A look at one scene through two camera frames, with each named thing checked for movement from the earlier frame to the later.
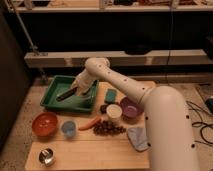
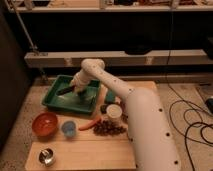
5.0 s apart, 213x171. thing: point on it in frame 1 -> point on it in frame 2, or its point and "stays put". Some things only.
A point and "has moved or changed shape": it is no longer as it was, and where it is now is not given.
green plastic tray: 61,84 stays put
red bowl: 44,124 stays put
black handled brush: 67,94 has moved or changed shape
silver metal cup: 47,156 stays put
